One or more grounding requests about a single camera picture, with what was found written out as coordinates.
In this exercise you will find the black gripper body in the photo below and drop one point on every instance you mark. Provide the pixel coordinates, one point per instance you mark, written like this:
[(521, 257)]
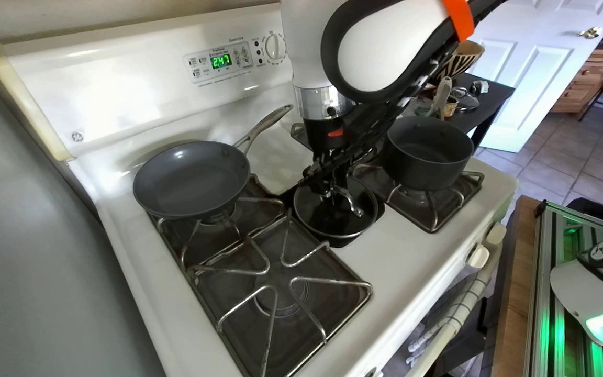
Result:
[(330, 143)]

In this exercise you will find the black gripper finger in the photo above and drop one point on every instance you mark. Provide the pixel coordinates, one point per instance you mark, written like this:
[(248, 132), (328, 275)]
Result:
[(351, 195), (323, 186)]

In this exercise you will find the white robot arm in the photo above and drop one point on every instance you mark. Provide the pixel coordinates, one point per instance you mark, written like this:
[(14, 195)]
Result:
[(386, 42)]

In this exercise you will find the black cooking pot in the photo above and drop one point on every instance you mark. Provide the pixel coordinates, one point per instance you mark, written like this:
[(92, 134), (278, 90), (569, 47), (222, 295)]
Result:
[(427, 154)]

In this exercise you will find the black square mat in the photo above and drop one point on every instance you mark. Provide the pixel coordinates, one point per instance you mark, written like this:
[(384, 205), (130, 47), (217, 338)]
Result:
[(286, 196)]

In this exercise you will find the white gas stove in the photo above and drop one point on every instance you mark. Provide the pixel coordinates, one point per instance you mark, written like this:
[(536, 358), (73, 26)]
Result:
[(399, 257)]

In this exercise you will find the black burner grate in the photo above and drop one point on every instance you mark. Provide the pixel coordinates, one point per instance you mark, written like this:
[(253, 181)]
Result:
[(435, 205), (273, 293)]

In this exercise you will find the white timer dial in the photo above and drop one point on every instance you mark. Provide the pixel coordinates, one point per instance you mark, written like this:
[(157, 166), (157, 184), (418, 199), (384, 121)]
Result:
[(273, 47)]

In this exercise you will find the grey frying pan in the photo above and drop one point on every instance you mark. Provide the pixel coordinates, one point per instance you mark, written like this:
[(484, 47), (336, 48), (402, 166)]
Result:
[(189, 179)]

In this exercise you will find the white stove knob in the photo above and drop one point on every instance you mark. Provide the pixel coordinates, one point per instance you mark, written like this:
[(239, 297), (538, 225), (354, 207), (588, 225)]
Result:
[(495, 232), (479, 256)]

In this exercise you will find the small grey cup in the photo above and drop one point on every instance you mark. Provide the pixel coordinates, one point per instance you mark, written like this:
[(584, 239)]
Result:
[(481, 87)]

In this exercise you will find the black side table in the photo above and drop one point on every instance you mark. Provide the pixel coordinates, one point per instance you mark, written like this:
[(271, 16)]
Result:
[(493, 96)]

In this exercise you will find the wooden board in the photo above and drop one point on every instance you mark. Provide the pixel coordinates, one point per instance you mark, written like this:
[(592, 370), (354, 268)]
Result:
[(513, 293)]

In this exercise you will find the white device with green light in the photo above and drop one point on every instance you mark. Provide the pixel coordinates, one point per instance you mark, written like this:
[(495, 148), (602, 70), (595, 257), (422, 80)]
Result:
[(595, 293)]

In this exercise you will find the wooden dresser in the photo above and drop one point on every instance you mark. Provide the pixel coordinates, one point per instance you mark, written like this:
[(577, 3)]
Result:
[(587, 76)]

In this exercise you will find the metal door knob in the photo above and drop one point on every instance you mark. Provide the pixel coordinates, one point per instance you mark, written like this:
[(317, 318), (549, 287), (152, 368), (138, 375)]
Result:
[(592, 32)]

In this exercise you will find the aluminium rail frame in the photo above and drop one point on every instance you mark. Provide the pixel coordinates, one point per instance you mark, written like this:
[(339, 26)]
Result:
[(559, 305)]

